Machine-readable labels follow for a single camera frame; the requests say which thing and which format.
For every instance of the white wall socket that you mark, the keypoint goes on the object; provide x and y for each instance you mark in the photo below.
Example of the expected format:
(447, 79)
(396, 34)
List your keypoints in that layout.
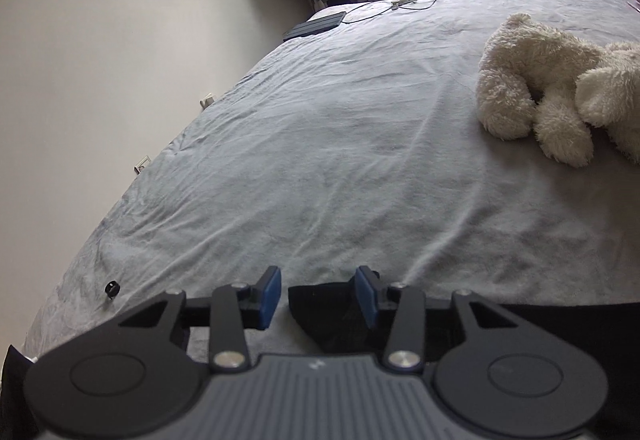
(142, 165)
(207, 100)

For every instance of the white plush dog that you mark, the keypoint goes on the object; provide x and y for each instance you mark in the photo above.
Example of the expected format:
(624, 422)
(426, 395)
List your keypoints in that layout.
(540, 70)

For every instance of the beige and black sweatshirt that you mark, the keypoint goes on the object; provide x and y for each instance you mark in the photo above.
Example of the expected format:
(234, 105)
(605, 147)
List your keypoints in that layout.
(325, 315)

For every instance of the dark tablet case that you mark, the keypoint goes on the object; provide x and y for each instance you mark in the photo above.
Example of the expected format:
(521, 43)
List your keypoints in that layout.
(315, 25)

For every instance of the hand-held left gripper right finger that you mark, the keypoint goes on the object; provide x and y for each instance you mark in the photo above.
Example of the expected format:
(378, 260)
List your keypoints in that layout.
(366, 300)

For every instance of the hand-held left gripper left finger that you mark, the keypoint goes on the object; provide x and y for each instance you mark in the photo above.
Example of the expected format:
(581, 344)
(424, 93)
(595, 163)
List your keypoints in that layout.
(267, 300)

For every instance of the small black clip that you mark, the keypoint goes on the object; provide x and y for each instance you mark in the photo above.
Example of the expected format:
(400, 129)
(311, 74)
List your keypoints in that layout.
(113, 289)

